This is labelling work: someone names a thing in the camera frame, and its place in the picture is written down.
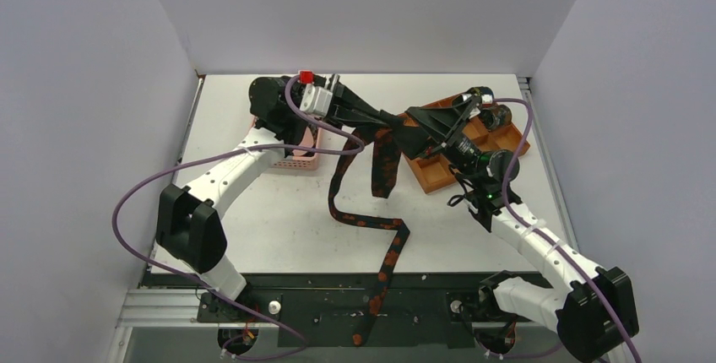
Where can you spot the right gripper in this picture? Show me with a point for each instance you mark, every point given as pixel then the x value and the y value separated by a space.
pixel 455 127

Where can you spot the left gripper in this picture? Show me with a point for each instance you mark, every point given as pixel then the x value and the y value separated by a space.
pixel 347 109

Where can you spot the black orange floral tie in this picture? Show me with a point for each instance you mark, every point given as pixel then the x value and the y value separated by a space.
pixel 385 161

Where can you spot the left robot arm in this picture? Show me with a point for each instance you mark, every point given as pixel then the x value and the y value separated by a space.
pixel 190 217

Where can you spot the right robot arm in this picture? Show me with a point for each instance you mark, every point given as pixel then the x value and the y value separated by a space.
pixel 590 308

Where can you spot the orange divided tray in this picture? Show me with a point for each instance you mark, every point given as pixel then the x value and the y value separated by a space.
pixel 436 173

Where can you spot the rolled dark floral tie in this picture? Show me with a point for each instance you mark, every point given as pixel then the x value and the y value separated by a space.
pixel 495 117

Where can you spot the rolled blue green tie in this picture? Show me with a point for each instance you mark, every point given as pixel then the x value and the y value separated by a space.
pixel 485 94

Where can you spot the pink plastic basket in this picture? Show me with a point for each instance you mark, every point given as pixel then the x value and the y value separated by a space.
pixel 296 153

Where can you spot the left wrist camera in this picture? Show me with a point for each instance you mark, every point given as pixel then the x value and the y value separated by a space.
pixel 317 96

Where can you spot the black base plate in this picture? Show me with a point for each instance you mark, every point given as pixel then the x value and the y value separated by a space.
pixel 327 308

